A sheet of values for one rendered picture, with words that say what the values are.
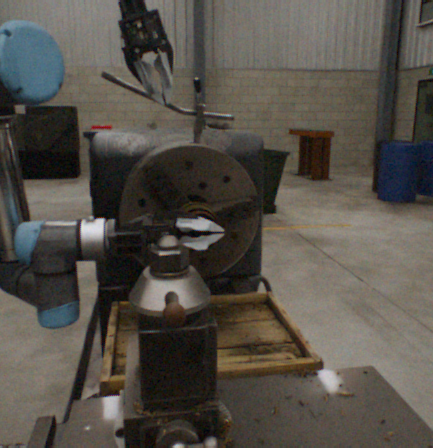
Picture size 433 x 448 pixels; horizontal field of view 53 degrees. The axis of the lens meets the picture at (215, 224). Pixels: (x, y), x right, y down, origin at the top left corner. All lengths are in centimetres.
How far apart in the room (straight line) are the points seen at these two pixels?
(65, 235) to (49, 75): 26
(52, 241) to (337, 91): 1143
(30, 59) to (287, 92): 1091
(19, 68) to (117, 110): 1019
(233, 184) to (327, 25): 1118
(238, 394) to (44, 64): 53
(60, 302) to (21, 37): 43
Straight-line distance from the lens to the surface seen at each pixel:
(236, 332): 88
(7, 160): 87
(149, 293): 41
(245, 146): 114
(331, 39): 1211
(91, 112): 1092
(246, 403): 55
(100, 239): 77
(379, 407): 58
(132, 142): 112
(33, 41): 72
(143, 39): 82
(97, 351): 155
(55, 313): 83
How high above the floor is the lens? 130
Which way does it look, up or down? 14 degrees down
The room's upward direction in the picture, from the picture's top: straight up
